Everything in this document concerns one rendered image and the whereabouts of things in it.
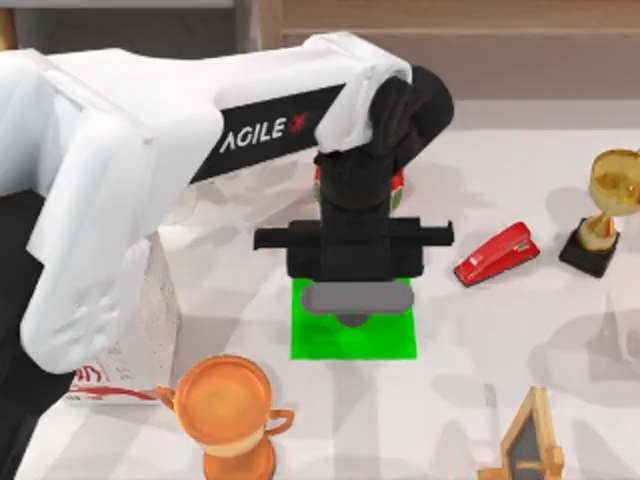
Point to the pale grey rounded box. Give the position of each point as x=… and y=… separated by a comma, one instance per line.
x=357, y=298

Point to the red and green can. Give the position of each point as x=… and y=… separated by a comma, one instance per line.
x=398, y=190

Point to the flat green square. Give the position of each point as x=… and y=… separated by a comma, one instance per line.
x=385, y=337

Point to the red stapler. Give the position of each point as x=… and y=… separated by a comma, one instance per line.
x=495, y=257

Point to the orange trophy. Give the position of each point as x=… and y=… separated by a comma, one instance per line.
x=225, y=400

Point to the wooden cupboard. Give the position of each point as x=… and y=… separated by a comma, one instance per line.
x=500, y=50

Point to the wooden framed blackboard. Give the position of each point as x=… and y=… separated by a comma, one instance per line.
x=530, y=440

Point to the gold trophy with black base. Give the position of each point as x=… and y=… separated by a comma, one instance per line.
x=607, y=195

